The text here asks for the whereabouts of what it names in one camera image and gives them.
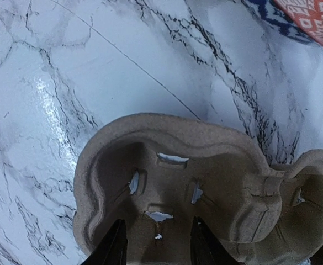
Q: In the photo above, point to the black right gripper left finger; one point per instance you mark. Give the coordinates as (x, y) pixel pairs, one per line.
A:
(112, 248)

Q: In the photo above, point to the red patterned ceramic bowl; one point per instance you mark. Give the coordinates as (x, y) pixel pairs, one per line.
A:
(299, 20)

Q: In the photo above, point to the brown cardboard cup carrier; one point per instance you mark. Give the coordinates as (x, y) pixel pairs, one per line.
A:
(157, 172)

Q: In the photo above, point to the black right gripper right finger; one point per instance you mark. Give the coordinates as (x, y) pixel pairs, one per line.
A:
(205, 248)

